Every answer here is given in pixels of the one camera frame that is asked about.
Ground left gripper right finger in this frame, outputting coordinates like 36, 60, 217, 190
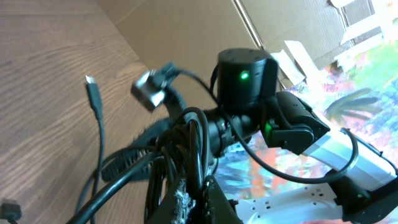
203, 175, 243, 224

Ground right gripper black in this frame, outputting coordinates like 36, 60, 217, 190
101, 86, 224, 182

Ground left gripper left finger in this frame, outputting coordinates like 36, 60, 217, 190
144, 177, 196, 224

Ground black USB cable thick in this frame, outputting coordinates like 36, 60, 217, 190
69, 107, 211, 223

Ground black USB cable thin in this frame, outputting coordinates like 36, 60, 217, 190
0, 74, 106, 224

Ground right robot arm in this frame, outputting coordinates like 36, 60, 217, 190
101, 49, 397, 223

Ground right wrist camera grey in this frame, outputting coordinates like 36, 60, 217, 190
131, 70, 165, 112

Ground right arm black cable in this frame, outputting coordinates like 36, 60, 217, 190
174, 67, 360, 185

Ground cardboard wall panel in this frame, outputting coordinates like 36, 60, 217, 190
95, 0, 398, 110

